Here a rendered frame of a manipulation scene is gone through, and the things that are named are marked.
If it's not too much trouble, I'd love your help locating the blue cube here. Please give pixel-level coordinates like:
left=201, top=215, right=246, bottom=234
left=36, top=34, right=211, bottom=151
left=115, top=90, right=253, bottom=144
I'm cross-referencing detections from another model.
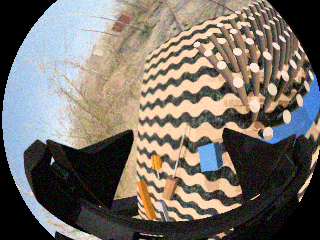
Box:
left=197, top=143, right=223, bottom=172

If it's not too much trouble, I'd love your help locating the blue flat strip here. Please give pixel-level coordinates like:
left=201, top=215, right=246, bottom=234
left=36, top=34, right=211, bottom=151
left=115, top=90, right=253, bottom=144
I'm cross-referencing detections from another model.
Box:
left=260, top=75, right=320, bottom=144

